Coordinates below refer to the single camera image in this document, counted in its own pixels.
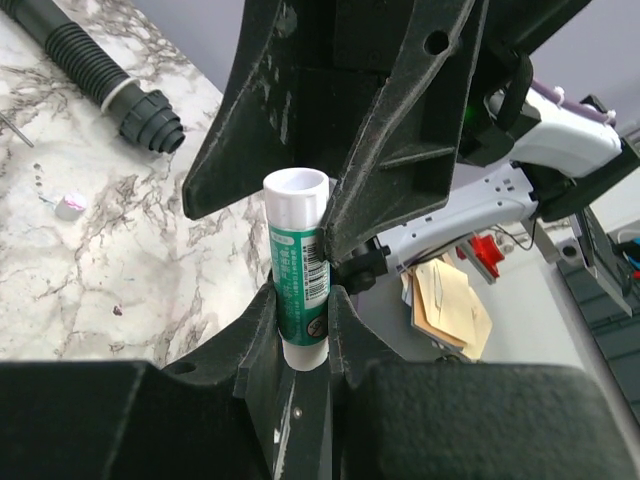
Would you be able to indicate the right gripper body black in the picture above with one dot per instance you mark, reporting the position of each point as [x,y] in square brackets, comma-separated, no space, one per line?
[490,70]

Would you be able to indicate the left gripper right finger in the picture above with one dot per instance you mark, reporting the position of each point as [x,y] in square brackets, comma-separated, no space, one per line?
[397,419]

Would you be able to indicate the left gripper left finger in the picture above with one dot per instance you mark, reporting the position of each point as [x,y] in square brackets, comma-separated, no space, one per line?
[205,416]

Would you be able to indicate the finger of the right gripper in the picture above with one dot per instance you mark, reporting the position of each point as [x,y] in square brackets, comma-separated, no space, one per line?
[401,161]
[305,74]

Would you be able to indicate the green white glue stick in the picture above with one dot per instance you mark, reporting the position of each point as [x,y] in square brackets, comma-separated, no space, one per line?
[295,202]

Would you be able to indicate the white glue stick cap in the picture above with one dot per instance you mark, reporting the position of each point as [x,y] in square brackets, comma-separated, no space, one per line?
[71,207]

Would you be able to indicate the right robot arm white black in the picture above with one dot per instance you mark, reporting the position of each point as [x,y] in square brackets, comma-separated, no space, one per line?
[569,159]

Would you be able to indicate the red plastic block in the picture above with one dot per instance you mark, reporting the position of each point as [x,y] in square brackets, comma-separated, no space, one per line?
[488,253]

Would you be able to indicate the stack of beige cards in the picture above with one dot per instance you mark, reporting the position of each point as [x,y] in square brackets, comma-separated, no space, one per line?
[445,308]

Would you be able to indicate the yellow black T-handle hex key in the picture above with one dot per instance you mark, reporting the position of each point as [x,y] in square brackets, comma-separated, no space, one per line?
[16,130]

